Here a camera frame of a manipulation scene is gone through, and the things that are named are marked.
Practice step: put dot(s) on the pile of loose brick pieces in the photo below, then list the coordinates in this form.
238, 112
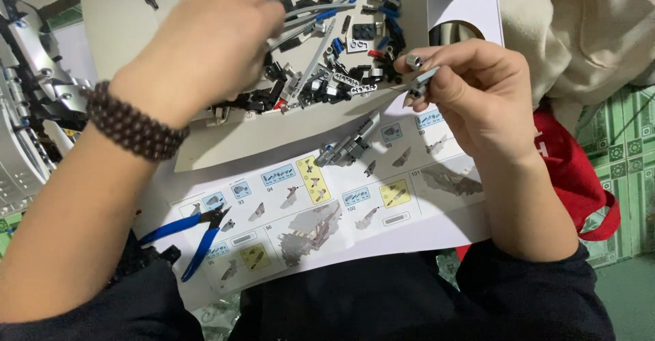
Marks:
348, 65

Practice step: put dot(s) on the person's left fingers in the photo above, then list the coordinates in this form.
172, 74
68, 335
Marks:
258, 34

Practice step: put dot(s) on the cream fleece blanket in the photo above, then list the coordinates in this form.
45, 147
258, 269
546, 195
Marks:
578, 34

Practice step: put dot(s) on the small grey brick assembly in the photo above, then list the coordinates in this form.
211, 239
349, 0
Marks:
348, 146

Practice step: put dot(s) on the small grey brick piece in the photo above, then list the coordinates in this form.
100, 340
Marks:
423, 80

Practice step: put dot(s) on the beige cardboard tray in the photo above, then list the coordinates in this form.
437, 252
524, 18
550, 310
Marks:
128, 24

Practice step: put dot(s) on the red fabric bag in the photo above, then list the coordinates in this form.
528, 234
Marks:
568, 172

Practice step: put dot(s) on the black brick piece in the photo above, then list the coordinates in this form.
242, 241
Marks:
166, 254

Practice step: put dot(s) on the person's black clothing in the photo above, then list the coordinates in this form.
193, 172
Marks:
384, 300

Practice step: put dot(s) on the person's right hand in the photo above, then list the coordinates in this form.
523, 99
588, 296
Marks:
486, 100

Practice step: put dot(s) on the clear plastic bag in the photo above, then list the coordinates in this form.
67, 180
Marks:
220, 318

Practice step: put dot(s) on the person's left hand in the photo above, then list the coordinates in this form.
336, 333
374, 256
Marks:
199, 49

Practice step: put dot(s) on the white building instruction booklet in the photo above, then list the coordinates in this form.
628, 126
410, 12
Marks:
358, 213

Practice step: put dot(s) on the silver brick model car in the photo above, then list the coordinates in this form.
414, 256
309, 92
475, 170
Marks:
30, 100

